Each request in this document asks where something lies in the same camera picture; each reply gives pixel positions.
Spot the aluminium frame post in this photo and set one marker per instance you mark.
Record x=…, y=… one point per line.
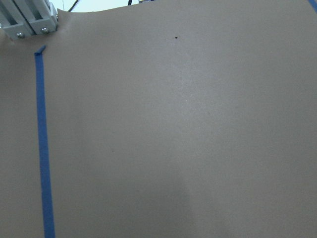
x=20, y=19

